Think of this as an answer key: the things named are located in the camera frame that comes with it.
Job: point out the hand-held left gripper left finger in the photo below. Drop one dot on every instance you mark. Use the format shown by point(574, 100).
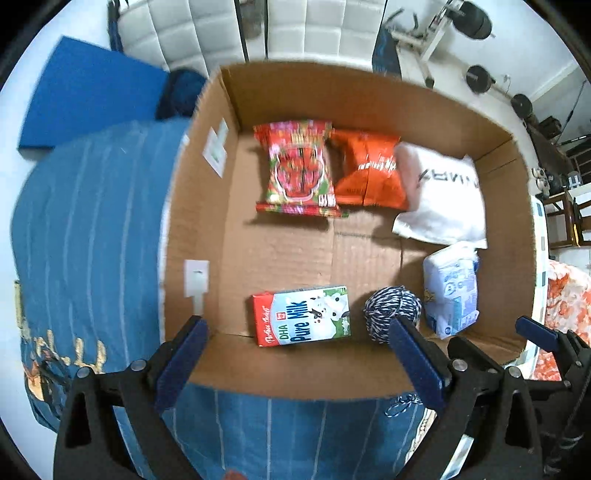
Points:
point(180, 364)

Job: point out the small milk carton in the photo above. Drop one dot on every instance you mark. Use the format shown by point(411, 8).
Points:
point(295, 318)

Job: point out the short barbell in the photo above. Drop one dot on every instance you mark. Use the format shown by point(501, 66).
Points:
point(478, 78)

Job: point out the long barbell with plates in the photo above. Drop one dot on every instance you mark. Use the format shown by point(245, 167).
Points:
point(478, 18)

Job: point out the white plastic pouch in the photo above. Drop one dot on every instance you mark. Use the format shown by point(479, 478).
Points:
point(443, 203)

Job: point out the red snack packet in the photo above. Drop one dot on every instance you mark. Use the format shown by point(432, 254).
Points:
point(300, 170)

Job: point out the orange patterned towel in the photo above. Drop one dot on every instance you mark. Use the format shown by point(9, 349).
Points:
point(565, 295)

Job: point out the dark wooden chair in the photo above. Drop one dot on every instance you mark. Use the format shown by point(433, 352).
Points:
point(561, 217)

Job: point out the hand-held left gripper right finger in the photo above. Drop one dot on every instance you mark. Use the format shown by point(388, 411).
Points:
point(415, 364)

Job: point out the blue striped blanket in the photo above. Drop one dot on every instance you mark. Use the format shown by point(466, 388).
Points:
point(83, 230)

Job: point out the blue white yarn ball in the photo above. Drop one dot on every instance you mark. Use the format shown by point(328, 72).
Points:
point(392, 307)

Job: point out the orange snack packet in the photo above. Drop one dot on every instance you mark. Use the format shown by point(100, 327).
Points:
point(364, 184)

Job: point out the blue white tissue pack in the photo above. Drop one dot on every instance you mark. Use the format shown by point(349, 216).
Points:
point(450, 286)

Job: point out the dark blue cloth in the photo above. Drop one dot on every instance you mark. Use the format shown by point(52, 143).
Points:
point(182, 94)

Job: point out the black exercise machine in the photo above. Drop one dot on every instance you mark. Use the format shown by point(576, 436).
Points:
point(549, 143)

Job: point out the white barbell rack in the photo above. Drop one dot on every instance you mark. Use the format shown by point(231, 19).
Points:
point(429, 41)

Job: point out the blue foam mat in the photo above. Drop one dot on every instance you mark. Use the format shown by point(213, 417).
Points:
point(83, 92)

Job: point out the white padded chair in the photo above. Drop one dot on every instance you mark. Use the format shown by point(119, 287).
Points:
point(184, 32)
point(323, 27)

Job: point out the white shoes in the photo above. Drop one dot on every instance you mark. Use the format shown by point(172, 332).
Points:
point(541, 180)

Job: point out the cardboard box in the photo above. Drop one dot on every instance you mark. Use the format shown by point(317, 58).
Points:
point(286, 258)

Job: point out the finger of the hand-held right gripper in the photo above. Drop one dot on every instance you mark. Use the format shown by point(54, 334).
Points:
point(535, 330)
point(471, 350)

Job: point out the black weight bench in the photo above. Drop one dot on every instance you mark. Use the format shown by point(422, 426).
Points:
point(385, 53)

